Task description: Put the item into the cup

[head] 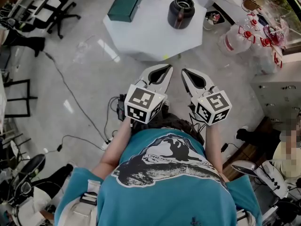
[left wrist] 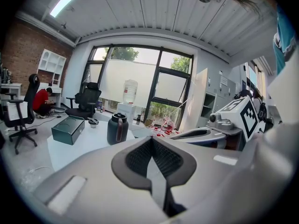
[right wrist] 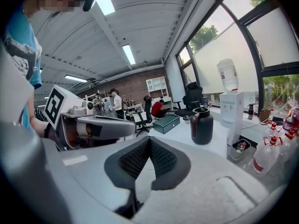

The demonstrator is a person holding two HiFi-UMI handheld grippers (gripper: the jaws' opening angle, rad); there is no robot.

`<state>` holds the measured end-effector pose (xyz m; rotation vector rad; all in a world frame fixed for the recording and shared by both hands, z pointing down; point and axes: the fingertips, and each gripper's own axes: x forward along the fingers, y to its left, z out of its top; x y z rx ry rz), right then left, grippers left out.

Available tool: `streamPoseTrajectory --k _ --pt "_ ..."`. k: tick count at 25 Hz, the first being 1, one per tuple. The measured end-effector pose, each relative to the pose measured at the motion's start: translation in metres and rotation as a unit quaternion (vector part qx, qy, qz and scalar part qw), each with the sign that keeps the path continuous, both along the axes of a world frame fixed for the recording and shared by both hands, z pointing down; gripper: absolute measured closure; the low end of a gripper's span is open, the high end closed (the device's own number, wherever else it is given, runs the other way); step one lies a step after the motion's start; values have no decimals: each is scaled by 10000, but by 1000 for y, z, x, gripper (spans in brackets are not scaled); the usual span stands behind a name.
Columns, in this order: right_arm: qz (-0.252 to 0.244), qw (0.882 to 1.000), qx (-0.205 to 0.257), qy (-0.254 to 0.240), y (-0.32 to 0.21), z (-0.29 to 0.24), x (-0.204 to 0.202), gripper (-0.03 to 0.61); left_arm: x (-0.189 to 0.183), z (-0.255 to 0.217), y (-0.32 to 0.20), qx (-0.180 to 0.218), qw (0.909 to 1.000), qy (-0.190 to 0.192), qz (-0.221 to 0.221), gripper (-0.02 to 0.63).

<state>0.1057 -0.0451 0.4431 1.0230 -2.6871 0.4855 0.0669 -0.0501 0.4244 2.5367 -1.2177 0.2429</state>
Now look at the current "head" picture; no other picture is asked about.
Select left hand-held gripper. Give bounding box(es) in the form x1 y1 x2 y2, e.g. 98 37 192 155
124 64 174 124

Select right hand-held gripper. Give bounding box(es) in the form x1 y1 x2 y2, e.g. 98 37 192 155
181 68 232 126

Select person's right forearm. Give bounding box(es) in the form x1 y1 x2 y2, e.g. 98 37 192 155
204 123 230 182

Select person's left forearm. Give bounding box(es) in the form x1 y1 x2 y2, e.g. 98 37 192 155
92 118 132 180

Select white octagonal table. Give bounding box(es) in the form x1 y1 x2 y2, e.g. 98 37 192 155
103 0 207 62

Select person's dark trousers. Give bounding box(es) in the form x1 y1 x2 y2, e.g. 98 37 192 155
131 102 205 148

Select black battery pack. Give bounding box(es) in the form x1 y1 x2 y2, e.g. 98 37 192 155
117 94 127 121

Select clear water jug red cap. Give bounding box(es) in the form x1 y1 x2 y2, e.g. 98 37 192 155
250 38 283 75
244 15 259 30
218 25 256 55

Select black trash bin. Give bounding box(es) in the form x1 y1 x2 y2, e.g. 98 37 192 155
205 10 226 27

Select dark green box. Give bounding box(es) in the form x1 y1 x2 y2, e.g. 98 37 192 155
107 0 143 23

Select grey filing cabinet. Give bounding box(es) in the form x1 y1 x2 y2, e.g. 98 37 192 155
249 61 301 127

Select white power strip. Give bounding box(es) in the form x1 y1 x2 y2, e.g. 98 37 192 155
101 137 115 150

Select red glass bowl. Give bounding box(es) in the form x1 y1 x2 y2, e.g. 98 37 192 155
262 24 285 47

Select white grey office chair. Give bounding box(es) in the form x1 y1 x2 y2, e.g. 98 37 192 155
231 160 301 197

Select brown woven basket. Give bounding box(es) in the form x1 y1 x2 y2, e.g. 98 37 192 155
242 0 261 11

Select person's teal printed shirt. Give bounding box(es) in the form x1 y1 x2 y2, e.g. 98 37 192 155
54 128 263 226

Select white-backed black office chair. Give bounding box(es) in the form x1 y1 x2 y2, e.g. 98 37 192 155
30 0 82 40

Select black power adapter cable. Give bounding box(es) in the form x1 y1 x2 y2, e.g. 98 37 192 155
221 142 238 153

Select black floor cable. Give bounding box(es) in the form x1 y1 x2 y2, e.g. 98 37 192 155
44 52 111 143

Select black metal stool frame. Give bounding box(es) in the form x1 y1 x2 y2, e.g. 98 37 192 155
3 79 38 118

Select beige right shoulder strap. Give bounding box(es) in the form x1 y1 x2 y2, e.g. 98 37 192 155
236 208 256 226

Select beige shoulder strap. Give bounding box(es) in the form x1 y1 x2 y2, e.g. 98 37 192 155
236 208 256 226
68 180 102 226

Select beige left shoulder strap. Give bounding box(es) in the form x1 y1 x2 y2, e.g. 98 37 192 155
68 180 102 226

